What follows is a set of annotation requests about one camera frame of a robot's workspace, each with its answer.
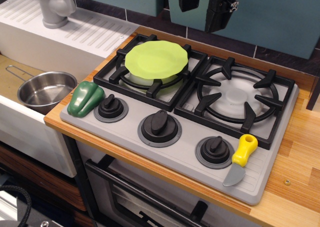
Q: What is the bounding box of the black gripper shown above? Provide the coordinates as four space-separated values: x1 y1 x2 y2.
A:
178 0 237 33

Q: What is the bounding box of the light green plastic plate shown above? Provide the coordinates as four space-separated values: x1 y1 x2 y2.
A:
124 40 189 80

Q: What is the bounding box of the left black burner grate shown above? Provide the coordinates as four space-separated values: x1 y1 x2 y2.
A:
93 34 208 114

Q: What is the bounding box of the black burner grate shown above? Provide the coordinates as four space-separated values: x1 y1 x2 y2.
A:
93 34 208 114
174 56 299 150

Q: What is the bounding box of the right black burner grate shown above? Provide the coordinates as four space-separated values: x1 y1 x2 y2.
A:
174 56 299 150

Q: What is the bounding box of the grey toy stove top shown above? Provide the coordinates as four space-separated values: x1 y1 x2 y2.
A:
59 33 300 207

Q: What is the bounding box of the middle black stove knob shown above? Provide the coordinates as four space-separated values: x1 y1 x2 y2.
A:
137 109 182 148

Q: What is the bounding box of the black stove knob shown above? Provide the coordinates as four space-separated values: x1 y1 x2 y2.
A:
195 136 235 170
137 109 182 148
93 94 129 123

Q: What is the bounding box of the white toy sink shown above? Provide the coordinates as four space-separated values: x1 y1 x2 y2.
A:
0 0 138 178

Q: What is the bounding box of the left black stove knob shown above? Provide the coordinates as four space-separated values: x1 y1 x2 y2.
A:
93 94 129 123

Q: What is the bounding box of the right black stove knob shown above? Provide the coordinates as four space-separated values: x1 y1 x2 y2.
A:
195 136 235 170

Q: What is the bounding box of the grey toy faucet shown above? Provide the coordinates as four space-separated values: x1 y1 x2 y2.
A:
39 0 76 29

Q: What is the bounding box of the green toy bell pepper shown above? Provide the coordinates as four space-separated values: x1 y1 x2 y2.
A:
67 81 105 118

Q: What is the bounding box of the small steel pot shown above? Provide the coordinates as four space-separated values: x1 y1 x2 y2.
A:
5 65 78 115

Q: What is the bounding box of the toy oven door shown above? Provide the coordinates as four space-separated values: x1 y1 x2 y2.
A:
84 154 231 227

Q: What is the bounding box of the yellow handled toy knife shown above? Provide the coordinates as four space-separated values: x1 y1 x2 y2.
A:
222 134 258 187

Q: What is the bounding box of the black braided cable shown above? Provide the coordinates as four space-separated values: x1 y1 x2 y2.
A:
0 184 33 227

